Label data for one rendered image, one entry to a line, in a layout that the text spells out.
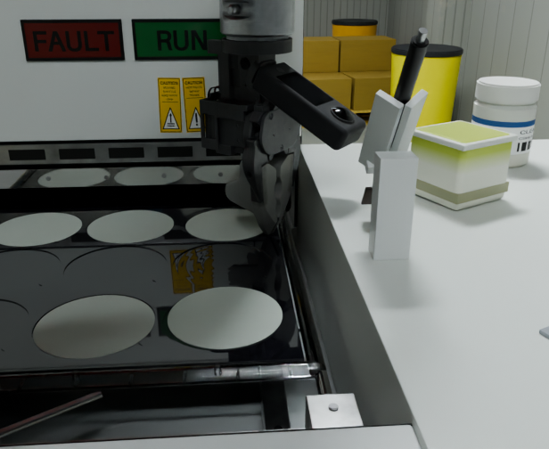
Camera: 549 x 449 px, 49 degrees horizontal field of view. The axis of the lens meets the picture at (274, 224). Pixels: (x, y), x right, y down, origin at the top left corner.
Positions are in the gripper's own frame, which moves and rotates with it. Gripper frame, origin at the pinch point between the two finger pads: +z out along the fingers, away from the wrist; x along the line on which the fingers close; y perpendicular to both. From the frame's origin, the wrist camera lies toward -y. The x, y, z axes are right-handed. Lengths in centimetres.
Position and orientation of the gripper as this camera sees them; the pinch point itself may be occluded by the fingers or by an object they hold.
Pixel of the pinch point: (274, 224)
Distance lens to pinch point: 67.9
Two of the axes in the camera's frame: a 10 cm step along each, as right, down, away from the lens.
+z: 0.0, 9.2, 3.9
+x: -5.5, 3.2, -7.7
